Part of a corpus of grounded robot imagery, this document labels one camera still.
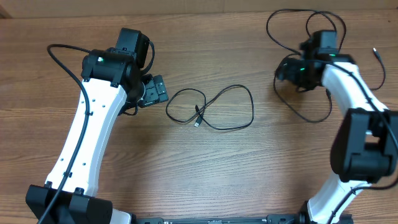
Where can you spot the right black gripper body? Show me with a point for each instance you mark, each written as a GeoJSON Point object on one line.
{"type": "Point", "coordinates": [286, 73]}

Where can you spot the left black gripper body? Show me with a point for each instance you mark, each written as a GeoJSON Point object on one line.
{"type": "Point", "coordinates": [153, 92]}

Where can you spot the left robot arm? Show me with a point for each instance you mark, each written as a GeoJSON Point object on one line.
{"type": "Point", "coordinates": [112, 82]}

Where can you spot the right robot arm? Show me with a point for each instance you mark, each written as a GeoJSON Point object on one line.
{"type": "Point", "coordinates": [365, 147]}

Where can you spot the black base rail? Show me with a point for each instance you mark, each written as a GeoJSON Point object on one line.
{"type": "Point", "coordinates": [269, 219]}

